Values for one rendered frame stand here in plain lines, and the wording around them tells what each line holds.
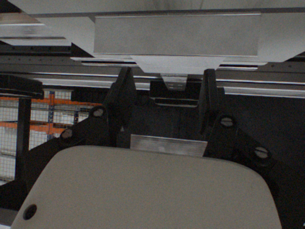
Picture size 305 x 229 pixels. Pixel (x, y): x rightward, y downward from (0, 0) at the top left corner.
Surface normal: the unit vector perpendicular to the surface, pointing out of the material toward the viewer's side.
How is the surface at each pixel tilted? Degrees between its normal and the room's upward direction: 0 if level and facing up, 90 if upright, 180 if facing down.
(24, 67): 90
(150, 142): 90
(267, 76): 90
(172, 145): 90
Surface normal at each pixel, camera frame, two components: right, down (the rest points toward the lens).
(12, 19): -0.16, 0.01
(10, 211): 0.07, -1.00
